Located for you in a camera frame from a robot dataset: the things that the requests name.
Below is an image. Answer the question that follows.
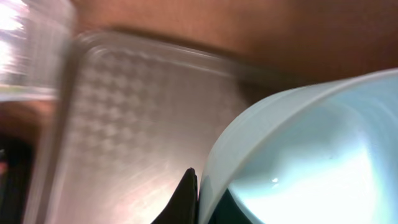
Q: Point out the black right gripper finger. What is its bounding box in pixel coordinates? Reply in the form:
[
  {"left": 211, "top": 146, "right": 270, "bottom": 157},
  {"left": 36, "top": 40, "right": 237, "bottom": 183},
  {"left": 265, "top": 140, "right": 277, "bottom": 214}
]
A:
[{"left": 152, "top": 168, "right": 198, "bottom": 224}]

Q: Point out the light blue bowl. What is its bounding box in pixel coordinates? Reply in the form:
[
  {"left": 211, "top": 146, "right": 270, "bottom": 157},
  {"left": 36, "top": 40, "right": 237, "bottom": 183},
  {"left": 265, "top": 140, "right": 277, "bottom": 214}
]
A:
[{"left": 198, "top": 69, "right": 397, "bottom": 223}]

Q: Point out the brown serving tray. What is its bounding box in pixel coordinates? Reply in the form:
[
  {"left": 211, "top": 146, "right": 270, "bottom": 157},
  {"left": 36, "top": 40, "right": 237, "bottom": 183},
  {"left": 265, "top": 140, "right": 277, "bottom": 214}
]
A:
[{"left": 23, "top": 29, "right": 259, "bottom": 224}]

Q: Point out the clear plastic bin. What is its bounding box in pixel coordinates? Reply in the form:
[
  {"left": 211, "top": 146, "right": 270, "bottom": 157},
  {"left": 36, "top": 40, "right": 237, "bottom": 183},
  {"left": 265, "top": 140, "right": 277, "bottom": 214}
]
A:
[{"left": 1, "top": 0, "right": 75, "bottom": 101}]

